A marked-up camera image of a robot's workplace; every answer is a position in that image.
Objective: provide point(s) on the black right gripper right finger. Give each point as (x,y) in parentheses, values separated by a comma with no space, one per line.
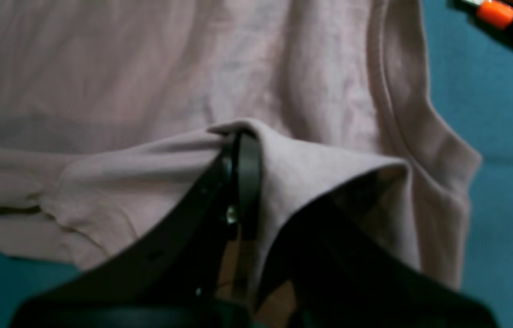
(343,279)

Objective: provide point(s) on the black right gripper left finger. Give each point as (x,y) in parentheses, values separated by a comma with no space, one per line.
(168,278)

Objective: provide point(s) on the mauve T-shirt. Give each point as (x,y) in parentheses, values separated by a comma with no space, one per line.
(109,109)

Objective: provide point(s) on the teal table cloth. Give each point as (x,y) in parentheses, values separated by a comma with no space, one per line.
(471,88)

